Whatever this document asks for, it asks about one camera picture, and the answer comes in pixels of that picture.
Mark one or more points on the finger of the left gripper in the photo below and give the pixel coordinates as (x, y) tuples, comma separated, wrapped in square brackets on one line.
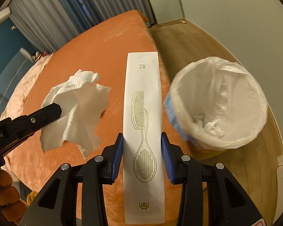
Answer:
[(25, 126)]

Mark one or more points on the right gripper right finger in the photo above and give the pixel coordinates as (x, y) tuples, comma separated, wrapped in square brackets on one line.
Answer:
[(228, 202)]

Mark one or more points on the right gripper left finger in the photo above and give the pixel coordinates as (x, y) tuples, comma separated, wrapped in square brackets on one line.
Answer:
[(56, 203)]

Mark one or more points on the white comb paper sleeve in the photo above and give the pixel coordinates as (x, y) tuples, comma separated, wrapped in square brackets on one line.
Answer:
[(143, 169)]

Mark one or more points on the white paper towel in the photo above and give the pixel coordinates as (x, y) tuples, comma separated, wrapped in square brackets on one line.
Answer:
[(82, 101)]

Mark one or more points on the trash bin with white liner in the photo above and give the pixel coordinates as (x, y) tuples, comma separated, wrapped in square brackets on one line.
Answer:
[(215, 104)]

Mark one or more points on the orange gloved left hand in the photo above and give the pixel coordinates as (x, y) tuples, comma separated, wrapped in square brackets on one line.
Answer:
[(13, 207)]

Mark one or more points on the pink floral blanket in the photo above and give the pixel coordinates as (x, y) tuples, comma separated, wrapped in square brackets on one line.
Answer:
[(15, 105)]

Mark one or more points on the teal pillow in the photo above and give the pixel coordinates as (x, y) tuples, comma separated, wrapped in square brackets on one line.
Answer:
[(15, 70)]

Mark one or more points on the orange velvet bed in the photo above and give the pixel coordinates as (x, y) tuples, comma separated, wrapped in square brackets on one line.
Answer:
[(102, 49)]

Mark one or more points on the grey pleated curtain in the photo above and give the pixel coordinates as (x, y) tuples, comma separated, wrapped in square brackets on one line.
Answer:
[(49, 24)]

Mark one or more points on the gold framed standing mirror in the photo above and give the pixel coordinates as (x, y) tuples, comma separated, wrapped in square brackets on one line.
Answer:
[(167, 12)]

